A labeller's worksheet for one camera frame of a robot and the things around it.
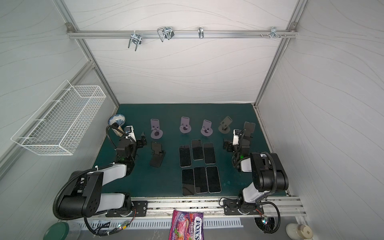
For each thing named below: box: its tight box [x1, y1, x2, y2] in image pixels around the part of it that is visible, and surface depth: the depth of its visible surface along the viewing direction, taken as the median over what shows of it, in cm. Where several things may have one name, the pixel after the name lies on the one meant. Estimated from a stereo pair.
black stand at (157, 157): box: [149, 141, 166, 168], surface depth 90 cm
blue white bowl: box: [108, 113, 126, 126], surface depth 110 cm
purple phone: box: [193, 166, 208, 194], surface depth 84 cm
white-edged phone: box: [206, 165, 222, 194], surface depth 84 cm
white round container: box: [285, 223, 313, 240], surface depth 63 cm
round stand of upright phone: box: [200, 119, 214, 137], surface depth 103 cm
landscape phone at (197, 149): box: [191, 139, 205, 161], surface depth 97 cm
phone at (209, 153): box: [203, 142, 216, 165], surface depth 95 cm
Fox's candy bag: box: [168, 210, 205, 240], surface depth 69 cm
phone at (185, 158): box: [179, 144, 192, 168], surface depth 94 cm
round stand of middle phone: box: [179, 116, 192, 134], surface depth 103 cm
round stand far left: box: [150, 118, 163, 140], surface depth 103 cm
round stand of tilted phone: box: [218, 116, 233, 134], surface depth 103 cm
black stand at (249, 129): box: [242, 121, 256, 147], surface depth 96 cm
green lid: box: [43, 222, 70, 240], surface depth 61 cm
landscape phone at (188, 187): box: [181, 168, 196, 196], surface depth 85 cm
